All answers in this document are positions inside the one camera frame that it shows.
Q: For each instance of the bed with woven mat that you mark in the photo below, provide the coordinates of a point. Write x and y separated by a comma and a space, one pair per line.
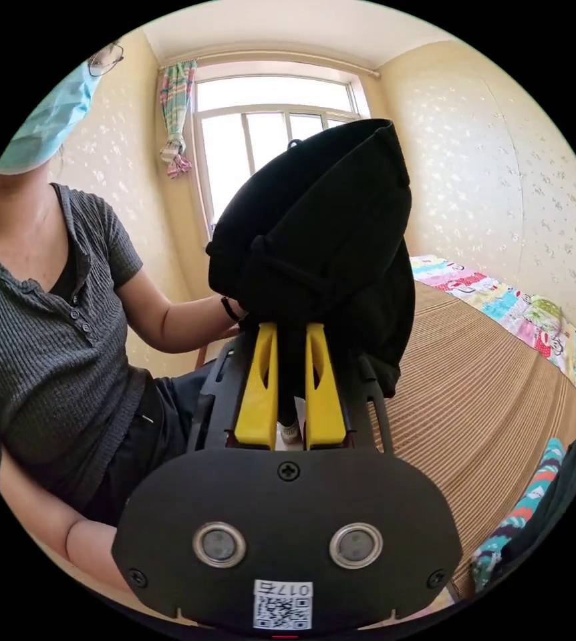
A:
468, 380

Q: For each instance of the window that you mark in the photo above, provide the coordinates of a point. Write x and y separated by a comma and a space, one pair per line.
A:
268, 100

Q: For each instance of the person's body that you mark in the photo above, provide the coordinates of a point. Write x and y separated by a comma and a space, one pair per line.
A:
47, 310

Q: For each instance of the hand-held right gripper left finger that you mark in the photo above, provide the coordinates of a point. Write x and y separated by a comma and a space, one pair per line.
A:
258, 395

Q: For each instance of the person's left forearm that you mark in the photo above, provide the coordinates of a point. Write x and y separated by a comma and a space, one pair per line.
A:
193, 315

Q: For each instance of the person's right forearm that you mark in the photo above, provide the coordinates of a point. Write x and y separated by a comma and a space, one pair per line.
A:
90, 556

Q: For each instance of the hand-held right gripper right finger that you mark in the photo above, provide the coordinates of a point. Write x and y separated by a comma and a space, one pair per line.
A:
325, 400

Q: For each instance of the checked pastel curtain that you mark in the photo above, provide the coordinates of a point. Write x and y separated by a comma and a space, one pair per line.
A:
177, 100

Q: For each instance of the person's left hand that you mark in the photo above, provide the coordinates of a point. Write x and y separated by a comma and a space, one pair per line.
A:
233, 331

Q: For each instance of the black pants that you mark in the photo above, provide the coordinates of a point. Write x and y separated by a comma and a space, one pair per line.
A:
318, 225

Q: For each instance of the pile of clothes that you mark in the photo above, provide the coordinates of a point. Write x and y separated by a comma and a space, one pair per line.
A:
533, 496

